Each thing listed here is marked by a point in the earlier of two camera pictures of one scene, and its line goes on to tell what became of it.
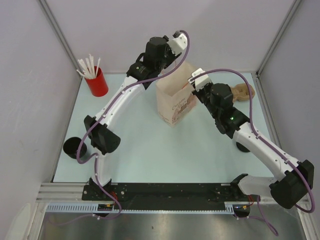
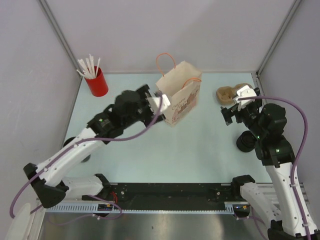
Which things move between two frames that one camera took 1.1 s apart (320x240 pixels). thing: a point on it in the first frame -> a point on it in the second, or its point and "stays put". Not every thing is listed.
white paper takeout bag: (175, 98) stays put
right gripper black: (198, 92) -> (229, 113)
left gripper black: (172, 56) -> (143, 91)
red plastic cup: (98, 86) stays put
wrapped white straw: (81, 73) stays put
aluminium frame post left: (55, 25) stays put
